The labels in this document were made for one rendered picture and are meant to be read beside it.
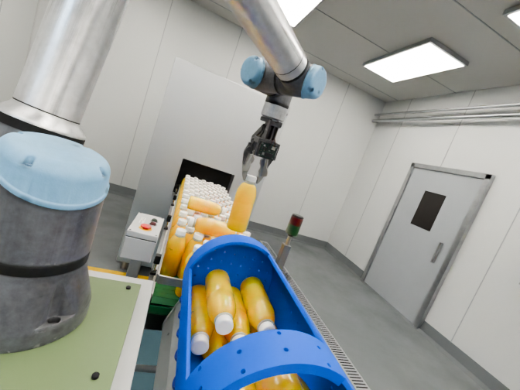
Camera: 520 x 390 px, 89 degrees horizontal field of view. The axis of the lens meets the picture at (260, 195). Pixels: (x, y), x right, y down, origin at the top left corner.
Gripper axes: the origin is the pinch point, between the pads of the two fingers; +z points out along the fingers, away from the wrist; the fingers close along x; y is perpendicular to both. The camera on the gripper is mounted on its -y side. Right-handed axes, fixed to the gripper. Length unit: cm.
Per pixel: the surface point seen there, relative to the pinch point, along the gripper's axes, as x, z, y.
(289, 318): 11.7, 26.2, 33.8
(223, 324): -7.7, 23.4, 40.1
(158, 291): -20, 48, 2
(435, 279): 329, 105, -141
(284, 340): -4, 10, 56
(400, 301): 328, 164, -168
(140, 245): -29.3, 32.2, -0.3
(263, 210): 163, 151, -396
